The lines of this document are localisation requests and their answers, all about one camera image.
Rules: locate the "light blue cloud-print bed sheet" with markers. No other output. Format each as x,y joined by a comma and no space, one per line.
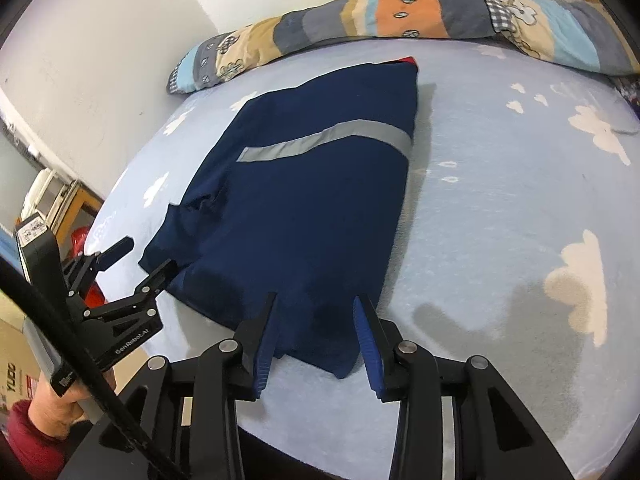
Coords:
500,210

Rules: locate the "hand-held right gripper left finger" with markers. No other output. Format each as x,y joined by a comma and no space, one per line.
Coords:
262,355

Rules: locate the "wooden cabinet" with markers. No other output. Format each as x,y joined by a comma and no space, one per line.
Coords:
65,205

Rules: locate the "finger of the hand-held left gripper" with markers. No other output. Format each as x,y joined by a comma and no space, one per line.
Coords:
112,252
152,282

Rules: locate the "cardboard box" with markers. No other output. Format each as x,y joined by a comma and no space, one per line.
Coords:
15,360

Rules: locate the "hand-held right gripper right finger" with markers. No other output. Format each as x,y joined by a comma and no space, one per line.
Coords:
367,350

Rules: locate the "person's left forearm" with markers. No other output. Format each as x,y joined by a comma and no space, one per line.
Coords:
30,445

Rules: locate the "striped patchwork long pillow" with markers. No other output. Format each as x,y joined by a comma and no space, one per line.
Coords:
415,12

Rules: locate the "person's left hand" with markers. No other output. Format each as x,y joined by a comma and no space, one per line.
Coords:
50,410

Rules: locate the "red plastic bag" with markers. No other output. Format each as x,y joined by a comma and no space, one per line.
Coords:
82,240

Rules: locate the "navy jacket with red collar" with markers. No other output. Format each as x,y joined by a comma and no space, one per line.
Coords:
310,200

